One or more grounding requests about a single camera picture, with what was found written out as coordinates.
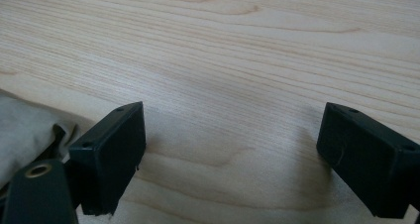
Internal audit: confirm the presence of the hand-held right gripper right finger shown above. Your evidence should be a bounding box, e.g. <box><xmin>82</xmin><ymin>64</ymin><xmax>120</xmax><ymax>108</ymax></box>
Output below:
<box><xmin>315</xmin><ymin>101</ymin><xmax>420</xmax><ymax>219</ymax></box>

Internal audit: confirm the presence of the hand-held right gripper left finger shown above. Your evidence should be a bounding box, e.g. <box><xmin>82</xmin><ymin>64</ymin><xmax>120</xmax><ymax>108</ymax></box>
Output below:
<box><xmin>67</xmin><ymin>100</ymin><xmax>148</xmax><ymax>216</ymax></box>

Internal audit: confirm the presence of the light grey cloth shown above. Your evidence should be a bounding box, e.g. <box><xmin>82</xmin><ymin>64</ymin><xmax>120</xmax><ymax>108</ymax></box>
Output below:
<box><xmin>0</xmin><ymin>88</ymin><xmax>87</xmax><ymax>189</ymax></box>

